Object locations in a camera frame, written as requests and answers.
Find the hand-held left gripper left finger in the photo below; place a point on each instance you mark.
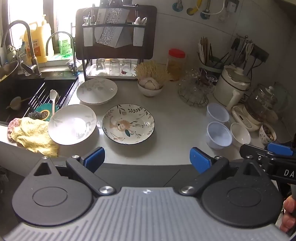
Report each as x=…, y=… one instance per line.
x=93, y=158

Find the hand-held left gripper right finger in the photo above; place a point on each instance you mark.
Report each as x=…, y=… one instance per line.
x=198, y=161

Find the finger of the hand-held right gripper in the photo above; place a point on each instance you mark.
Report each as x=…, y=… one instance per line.
x=279, y=149
x=249, y=150

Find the white ceramic bowl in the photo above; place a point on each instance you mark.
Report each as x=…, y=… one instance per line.
x=240, y=135

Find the clear plastic bowl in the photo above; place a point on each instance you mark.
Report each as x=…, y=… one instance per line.
x=218, y=136
x=218, y=113

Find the white grey-leaf plate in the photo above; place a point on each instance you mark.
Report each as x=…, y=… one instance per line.
x=71, y=125

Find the deer pattern plate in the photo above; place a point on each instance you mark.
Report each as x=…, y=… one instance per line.
x=128, y=125

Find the white leaf plate thin rim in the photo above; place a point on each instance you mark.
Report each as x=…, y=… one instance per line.
x=97, y=90

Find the person's right hand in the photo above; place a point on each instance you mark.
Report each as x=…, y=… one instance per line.
x=289, y=215

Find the small patterned bowl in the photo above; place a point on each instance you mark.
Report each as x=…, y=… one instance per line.
x=267, y=134

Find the cream kettle base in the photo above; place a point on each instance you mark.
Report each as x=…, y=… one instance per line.
x=242, y=119

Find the glass kettle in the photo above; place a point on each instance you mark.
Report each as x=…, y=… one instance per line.
x=261, y=104

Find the pale green kettle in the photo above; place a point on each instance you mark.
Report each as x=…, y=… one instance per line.
x=283, y=95

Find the white electric pot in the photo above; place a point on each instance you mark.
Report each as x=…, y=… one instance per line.
x=229, y=90

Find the yellow dish cloth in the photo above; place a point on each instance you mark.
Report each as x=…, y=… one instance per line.
x=32, y=134

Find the teal flower scrubber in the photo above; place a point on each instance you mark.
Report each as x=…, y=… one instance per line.
x=45, y=113

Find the white plastic spoon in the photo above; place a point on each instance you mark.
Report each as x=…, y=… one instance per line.
x=53, y=99

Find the steel wool scourer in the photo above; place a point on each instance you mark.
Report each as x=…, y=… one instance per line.
x=34, y=115

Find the cluster of glass cups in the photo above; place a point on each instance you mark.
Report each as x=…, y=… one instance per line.
x=196, y=81

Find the black roll-up sink rack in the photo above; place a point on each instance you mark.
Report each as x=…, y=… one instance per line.
x=39, y=95

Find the white bowl with garlic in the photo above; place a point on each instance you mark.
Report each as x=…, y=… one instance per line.
x=150, y=92

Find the pink dish cloth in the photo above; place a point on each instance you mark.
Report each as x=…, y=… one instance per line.
x=12, y=124

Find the black kitchen rack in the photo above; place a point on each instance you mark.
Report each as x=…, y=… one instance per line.
x=87, y=67

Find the garlic bulb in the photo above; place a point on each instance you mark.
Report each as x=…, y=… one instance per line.
x=148, y=83

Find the drinking glass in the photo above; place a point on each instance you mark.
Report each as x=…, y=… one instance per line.
x=114, y=66
x=100, y=64
x=126, y=67

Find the dish brush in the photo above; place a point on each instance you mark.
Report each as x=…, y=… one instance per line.
x=70, y=66

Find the wooden ladle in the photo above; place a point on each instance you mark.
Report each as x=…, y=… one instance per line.
x=15, y=103

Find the slim steel faucet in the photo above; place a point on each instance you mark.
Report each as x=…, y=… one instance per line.
x=74, y=62

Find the row of hanging utensils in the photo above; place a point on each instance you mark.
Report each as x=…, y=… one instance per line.
x=241, y=49

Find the red lid plastic jar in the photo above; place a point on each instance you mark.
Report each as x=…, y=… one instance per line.
x=175, y=62

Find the dry straw bundle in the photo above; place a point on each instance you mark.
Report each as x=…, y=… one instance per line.
x=152, y=69

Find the black kitchen sink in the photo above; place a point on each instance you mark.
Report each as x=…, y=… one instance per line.
x=16, y=90

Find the bundle of chopsticks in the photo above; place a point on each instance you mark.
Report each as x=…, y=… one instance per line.
x=204, y=49

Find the tall steel faucet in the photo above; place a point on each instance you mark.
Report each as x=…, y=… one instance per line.
x=34, y=62

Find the green soap bottle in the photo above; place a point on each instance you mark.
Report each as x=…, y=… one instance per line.
x=64, y=45

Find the white utensil cup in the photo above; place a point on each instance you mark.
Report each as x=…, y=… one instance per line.
x=138, y=36
x=88, y=37

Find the steel mixing bowl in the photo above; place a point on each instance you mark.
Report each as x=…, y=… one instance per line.
x=9, y=69

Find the plain steel cleaver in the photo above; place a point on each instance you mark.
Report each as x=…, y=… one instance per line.
x=126, y=37

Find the patterned steel cleaver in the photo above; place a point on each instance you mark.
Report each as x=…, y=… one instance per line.
x=108, y=30

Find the yellow detergent bottle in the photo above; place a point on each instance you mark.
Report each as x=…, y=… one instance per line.
x=40, y=39

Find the spoons in utensil cup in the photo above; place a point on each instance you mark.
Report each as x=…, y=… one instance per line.
x=140, y=20

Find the black wall hook rail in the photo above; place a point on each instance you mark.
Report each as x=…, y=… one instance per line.
x=261, y=54

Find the wall outlet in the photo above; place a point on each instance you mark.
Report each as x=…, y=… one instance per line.
x=232, y=6

